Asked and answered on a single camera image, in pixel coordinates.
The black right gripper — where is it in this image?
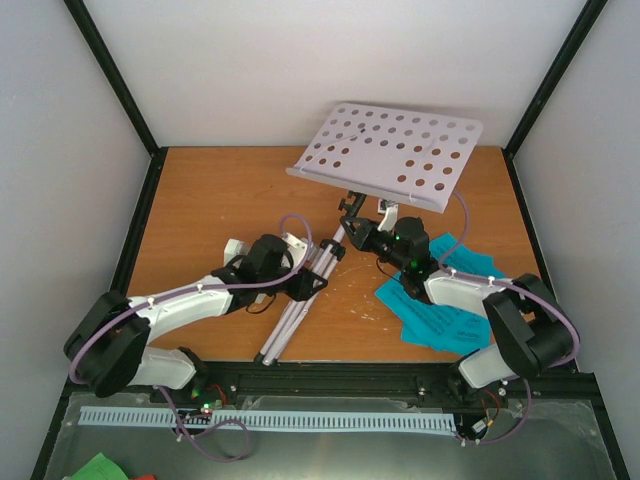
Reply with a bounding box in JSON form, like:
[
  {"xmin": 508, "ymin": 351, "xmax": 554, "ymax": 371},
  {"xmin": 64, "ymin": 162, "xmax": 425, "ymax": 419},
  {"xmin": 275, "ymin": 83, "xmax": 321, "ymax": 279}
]
[{"xmin": 342, "ymin": 216, "xmax": 408, "ymax": 272}]

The white metronome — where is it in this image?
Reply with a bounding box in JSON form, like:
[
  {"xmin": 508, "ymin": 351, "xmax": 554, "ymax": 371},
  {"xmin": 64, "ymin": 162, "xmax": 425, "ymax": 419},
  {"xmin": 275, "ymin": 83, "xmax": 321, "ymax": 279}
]
[{"xmin": 223, "ymin": 239, "xmax": 255, "ymax": 284}]

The white tripod music stand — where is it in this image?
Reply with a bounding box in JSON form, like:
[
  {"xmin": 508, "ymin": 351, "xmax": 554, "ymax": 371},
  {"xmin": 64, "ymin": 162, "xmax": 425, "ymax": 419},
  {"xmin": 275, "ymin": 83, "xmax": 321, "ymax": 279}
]
[{"xmin": 253, "ymin": 102, "xmax": 485, "ymax": 367}]

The blue sheet music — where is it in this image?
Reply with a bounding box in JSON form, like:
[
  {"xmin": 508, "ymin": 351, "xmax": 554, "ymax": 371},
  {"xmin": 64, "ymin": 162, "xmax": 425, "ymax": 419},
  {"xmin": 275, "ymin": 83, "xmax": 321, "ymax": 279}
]
[
  {"xmin": 430, "ymin": 233, "xmax": 505, "ymax": 278},
  {"xmin": 375, "ymin": 276, "xmax": 491, "ymax": 356}
]

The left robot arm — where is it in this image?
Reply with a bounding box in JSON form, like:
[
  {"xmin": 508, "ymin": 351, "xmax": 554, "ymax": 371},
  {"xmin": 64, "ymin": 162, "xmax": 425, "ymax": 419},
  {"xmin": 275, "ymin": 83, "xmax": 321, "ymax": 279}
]
[{"xmin": 63, "ymin": 233, "xmax": 327, "ymax": 403}]

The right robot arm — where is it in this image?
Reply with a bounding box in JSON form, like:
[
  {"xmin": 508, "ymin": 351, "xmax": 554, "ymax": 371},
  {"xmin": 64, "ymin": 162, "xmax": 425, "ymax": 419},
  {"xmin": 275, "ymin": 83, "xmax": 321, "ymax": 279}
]
[{"xmin": 341, "ymin": 216, "xmax": 580, "ymax": 390}]

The red paper piece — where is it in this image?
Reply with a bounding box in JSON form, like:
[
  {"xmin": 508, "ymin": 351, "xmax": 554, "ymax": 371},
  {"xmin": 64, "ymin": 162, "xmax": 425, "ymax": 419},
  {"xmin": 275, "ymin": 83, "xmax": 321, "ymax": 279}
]
[{"xmin": 130, "ymin": 474, "xmax": 156, "ymax": 480}]

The green paper sheet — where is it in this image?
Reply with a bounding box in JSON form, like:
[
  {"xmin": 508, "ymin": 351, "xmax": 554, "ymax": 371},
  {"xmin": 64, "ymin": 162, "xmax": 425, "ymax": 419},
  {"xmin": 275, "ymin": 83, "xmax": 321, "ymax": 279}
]
[{"xmin": 64, "ymin": 453, "xmax": 128, "ymax": 480}]

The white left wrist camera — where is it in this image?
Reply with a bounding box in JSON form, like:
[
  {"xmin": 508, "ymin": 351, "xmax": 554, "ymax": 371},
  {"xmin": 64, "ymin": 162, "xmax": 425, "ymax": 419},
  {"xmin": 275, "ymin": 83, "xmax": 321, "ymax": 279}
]
[{"xmin": 281, "ymin": 232, "xmax": 316, "ymax": 269}]

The black aluminium frame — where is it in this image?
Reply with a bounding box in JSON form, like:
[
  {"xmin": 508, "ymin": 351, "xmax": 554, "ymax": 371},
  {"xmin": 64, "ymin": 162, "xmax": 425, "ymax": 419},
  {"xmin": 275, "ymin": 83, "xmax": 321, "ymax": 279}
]
[{"xmin": 29, "ymin": 0, "xmax": 632, "ymax": 480}]

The light blue cable duct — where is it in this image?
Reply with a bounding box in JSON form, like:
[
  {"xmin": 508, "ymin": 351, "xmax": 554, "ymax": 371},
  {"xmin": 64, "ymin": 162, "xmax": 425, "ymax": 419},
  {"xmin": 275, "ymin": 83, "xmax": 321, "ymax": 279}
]
[{"xmin": 77, "ymin": 406, "xmax": 456, "ymax": 436}]

